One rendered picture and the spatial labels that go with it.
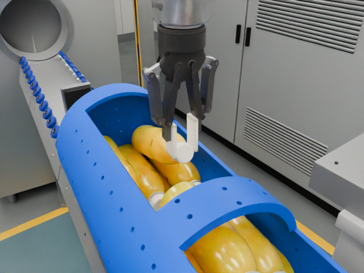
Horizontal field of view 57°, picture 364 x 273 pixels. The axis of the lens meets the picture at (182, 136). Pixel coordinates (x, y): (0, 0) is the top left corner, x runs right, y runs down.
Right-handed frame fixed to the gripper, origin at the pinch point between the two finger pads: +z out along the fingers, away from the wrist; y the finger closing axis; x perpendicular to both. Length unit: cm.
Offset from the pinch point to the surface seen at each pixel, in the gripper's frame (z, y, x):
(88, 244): 33.3, 18.2, -14.7
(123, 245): 4.2, 17.5, 14.9
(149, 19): -4, -29, -77
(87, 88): 13, 2, -62
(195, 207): -2.1, 8.8, 19.1
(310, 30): 12, -124, -80
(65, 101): 16, 10, -63
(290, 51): 27, -123, -90
